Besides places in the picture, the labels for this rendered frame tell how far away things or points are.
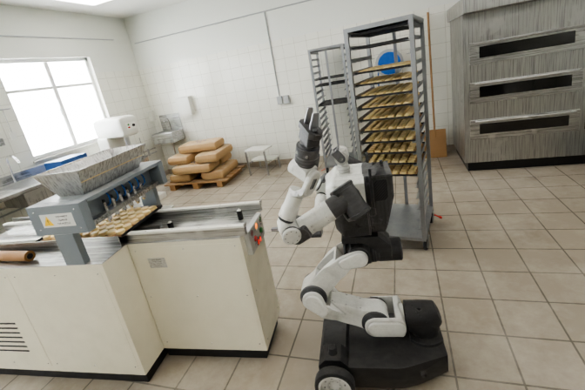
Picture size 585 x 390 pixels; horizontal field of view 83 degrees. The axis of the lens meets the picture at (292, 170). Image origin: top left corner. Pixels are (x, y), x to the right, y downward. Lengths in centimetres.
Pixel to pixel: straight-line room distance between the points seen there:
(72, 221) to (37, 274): 47
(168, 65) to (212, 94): 99
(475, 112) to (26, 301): 448
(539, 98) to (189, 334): 421
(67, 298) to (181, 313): 62
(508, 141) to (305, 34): 321
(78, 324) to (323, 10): 481
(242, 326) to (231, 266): 40
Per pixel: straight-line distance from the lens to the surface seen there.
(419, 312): 192
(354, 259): 167
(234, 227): 174
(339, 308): 190
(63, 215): 199
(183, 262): 198
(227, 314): 209
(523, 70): 459
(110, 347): 237
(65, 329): 249
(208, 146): 560
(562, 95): 476
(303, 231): 134
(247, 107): 599
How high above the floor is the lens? 161
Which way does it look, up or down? 17 degrees down
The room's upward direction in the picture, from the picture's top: 10 degrees counter-clockwise
